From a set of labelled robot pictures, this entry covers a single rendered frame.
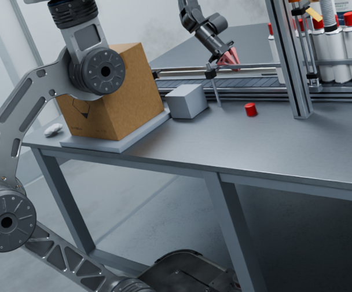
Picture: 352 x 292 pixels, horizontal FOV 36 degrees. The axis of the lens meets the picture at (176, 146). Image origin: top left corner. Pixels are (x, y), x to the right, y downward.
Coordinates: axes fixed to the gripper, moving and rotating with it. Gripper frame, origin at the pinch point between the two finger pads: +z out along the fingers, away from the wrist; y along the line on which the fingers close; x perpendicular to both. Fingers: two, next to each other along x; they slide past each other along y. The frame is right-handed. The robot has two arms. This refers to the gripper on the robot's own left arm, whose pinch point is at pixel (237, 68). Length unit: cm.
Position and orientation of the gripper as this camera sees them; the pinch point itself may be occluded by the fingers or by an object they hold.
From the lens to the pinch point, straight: 196.6
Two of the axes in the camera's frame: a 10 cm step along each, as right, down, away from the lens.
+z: 6.8, 7.2, -1.4
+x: -3.5, 4.9, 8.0
